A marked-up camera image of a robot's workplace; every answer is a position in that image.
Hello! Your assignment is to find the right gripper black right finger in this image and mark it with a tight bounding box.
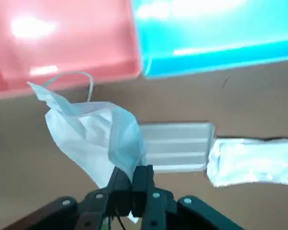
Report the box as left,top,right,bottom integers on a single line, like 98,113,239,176
131,164,245,230

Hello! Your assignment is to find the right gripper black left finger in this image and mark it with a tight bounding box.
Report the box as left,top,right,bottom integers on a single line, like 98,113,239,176
2,166,132,230

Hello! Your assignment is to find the used blue face mask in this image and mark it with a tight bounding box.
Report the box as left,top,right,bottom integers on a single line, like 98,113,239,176
26,71,147,190

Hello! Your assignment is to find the new mask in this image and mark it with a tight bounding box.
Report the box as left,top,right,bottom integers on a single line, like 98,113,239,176
206,137,288,188

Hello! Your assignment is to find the pink plastic box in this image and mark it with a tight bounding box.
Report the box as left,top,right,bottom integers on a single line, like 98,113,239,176
0,0,143,101

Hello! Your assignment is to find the blue plastic box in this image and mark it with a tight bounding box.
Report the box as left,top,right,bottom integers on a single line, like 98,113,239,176
131,0,288,80

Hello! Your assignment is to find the silver ribbed metal tray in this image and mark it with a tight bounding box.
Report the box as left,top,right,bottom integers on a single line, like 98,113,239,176
139,121,216,173

